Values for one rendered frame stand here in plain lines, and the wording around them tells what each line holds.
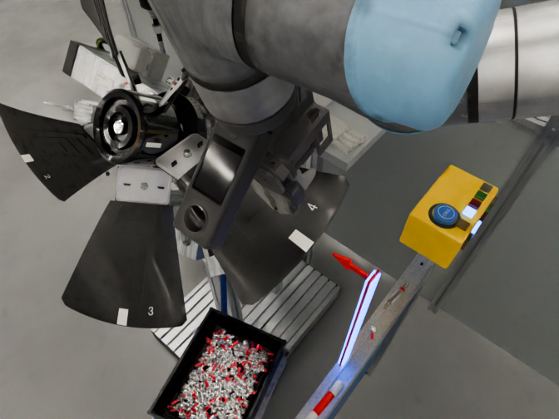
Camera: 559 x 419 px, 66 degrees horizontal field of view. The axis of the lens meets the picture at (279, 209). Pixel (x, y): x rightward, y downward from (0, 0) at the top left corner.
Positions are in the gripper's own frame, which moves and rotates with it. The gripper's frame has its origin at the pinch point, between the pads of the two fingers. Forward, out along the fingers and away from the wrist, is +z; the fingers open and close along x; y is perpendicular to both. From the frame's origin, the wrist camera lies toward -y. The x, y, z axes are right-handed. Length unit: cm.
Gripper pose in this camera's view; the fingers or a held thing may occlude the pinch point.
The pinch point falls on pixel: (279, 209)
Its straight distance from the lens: 51.4
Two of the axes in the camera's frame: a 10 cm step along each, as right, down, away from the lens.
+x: -7.7, -5.1, 3.8
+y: 6.1, -7.6, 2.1
